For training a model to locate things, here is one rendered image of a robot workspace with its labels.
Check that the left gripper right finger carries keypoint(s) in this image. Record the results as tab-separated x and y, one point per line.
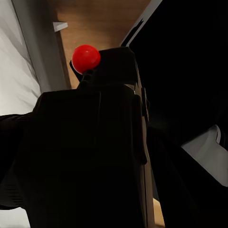
190	197

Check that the digital camera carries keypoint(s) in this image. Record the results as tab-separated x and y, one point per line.
83	160

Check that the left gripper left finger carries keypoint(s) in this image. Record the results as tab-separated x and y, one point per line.
9	143

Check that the bed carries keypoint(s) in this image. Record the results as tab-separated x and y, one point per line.
30	64

